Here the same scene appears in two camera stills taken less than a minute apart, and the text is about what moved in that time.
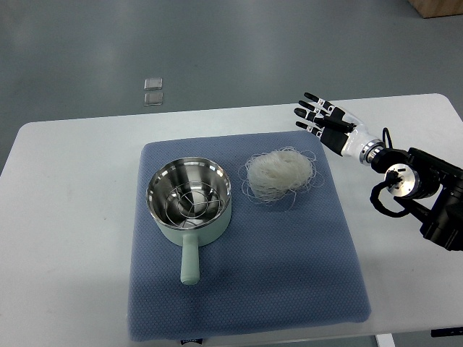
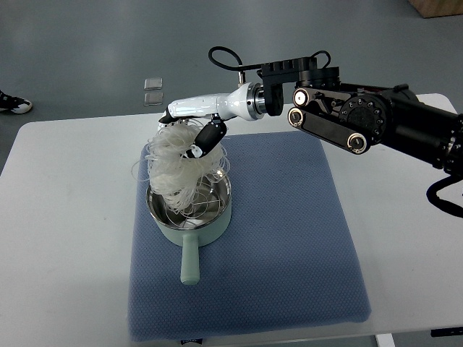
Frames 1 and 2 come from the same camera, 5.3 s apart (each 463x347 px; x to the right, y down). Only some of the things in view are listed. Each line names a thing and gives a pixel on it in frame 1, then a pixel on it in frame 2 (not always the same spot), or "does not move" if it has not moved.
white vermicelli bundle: (279, 174) → (176, 178)
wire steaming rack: (192, 204) does not move
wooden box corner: (432, 9) does not move
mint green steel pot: (189, 199) does not move
